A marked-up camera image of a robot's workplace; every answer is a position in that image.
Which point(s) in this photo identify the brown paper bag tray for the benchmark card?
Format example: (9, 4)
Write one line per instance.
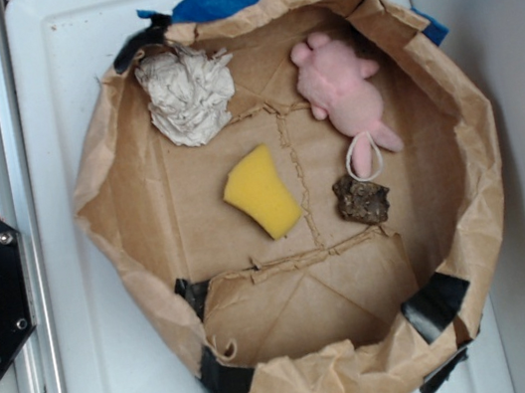
(333, 306)

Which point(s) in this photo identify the white plastic board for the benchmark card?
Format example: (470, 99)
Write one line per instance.
(59, 50)

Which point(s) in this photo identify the pink plush bunny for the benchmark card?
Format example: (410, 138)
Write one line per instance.
(336, 84)

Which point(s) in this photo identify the crumpled white paper towel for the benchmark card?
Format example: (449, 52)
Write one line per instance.
(189, 92)

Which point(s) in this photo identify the brown rough rock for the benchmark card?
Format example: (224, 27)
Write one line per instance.
(364, 202)

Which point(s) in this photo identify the yellow sponge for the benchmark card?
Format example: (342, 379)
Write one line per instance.
(255, 188)

